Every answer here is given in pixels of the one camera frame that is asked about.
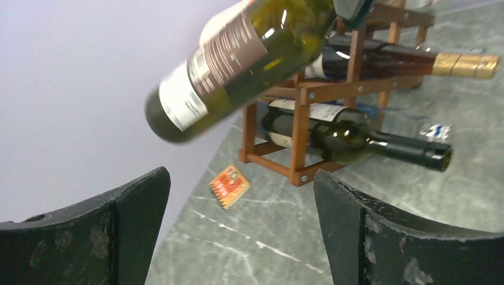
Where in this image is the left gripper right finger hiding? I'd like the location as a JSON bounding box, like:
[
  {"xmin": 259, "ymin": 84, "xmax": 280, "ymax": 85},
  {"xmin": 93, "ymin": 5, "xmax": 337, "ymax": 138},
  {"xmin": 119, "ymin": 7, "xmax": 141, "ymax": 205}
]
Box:
[{"xmin": 313, "ymin": 170, "xmax": 503, "ymax": 284}]

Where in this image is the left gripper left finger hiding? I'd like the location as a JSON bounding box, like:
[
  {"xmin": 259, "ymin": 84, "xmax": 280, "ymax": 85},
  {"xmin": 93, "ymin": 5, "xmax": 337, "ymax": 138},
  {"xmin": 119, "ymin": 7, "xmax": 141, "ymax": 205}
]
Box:
[{"xmin": 1, "ymin": 167, "xmax": 171, "ymax": 284}]

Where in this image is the dark green black-capped bottle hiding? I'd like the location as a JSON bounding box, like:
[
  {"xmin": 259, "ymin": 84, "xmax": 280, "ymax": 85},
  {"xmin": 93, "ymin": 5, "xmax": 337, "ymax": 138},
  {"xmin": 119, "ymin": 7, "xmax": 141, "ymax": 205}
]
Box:
[{"xmin": 257, "ymin": 99, "xmax": 453, "ymax": 172}]

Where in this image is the olive green wine bottle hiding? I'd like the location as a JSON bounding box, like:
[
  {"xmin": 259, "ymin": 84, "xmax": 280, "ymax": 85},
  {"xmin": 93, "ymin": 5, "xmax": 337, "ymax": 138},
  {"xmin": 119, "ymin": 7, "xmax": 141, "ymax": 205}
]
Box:
[{"xmin": 144, "ymin": 0, "xmax": 375, "ymax": 144}]

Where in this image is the clear blue-label bottle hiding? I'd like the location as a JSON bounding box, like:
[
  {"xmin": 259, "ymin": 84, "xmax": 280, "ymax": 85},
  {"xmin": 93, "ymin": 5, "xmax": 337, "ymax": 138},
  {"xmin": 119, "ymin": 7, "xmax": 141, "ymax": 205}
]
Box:
[{"xmin": 357, "ymin": 103, "xmax": 453, "ymax": 144}]

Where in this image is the dark gold-capped wine bottle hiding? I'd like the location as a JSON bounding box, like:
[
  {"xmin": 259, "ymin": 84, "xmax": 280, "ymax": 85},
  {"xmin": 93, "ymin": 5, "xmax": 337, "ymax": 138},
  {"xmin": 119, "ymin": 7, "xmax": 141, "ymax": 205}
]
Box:
[{"xmin": 304, "ymin": 34, "xmax": 500, "ymax": 80}]

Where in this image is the brown wooden wine rack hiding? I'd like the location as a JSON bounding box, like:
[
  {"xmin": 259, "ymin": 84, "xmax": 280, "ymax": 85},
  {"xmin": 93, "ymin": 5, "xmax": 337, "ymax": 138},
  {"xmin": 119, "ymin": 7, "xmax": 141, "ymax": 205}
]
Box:
[{"xmin": 238, "ymin": 1, "xmax": 434, "ymax": 186}]

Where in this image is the small orange card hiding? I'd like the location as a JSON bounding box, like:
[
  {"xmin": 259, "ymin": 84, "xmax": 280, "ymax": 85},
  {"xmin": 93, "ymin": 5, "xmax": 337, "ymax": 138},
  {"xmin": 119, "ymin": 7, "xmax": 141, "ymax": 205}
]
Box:
[{"xmin": 209, "ymin": 164, "xmax": 250, "ymax": 210}]

